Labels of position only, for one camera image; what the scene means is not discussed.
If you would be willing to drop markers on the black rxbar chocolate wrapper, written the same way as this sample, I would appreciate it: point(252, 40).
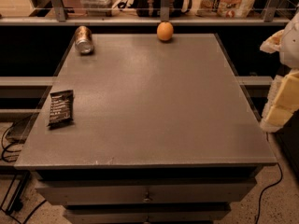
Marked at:
point(61, 107)

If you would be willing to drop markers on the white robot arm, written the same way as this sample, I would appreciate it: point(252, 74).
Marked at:
point(289, 50)

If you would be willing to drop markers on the orange soda can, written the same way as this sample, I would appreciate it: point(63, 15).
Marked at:
point(83, 40)

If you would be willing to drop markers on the colourful snack bag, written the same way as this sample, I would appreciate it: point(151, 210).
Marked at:
point(225, 8)

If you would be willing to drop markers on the orange fruit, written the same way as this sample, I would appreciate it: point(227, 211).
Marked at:
point(165, 31)

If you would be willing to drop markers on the grey drawer cabinet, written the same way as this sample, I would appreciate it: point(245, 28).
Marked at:
point(149, 112)

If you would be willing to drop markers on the top drawer with knob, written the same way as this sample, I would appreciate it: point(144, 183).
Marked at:
point(98, 192)

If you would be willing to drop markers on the black backpack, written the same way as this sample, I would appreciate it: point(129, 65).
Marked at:
point(152, 8)

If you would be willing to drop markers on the lower drawer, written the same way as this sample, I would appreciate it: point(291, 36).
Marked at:
point(155, 214)

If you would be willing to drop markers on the metal shelf rail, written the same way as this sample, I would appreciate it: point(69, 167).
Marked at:
point(71, 12)

